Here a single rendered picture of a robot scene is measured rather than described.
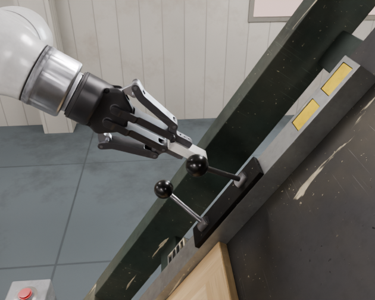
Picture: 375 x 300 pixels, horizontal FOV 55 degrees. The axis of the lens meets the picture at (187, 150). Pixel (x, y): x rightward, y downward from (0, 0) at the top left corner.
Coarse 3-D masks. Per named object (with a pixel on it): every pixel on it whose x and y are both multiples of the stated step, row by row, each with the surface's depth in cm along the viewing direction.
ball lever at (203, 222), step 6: (162, 180) 69; (156, 186) 69; (162, 186) 68; (168, 186) 68; (156, 192) 69; (162, 192) 68; (168, 192) 68; (162, 198) 69; (174, 198) 69; (180, 204) 69; (186, 210) 69; (192, 210) 69; (192, 216) 69; (198, 216) 68; (204, 216) 68; (204, 222) 67; (198, 228) 68; (204, 228) 68
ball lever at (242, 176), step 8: (192, 160) 56; (200, 160) 56; (192, 168) 56; (200, 168) 56; (208, 168) 59; (216, 168) 60; (200, 176) 57; (224, 176) 61; (232, 176) 62; (240, 176) 63; (240, 184) 63
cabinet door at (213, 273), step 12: (216, 252) 66; (228, 252) 66; (204, 264) 68; (216, 264) 65; (228, 264) 64; (192, 276) 70; (204, 276) 66; (216, 276) 63; (228, 276) 61; (180, 288) 72; (192, 288) 68; (204, 288) 65; (216, 288) 62; (228, 288) 59
